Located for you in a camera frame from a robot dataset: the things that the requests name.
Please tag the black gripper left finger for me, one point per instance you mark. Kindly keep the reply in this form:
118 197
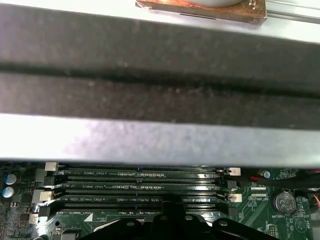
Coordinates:
150 228

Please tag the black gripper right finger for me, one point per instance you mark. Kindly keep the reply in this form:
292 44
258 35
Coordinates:
195 228

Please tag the RAM slot white latches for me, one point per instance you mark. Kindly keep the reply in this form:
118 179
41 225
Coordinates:
100 192
175 168

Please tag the green motherboard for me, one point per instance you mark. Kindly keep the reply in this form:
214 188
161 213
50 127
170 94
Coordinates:
252 220

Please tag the silver coin battery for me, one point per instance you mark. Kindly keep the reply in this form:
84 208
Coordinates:
285 202

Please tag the black grey PC case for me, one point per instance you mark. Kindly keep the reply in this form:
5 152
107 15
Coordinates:
150 95

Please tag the blue silver capacitor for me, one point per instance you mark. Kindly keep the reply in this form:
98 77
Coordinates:
10 179
8 192

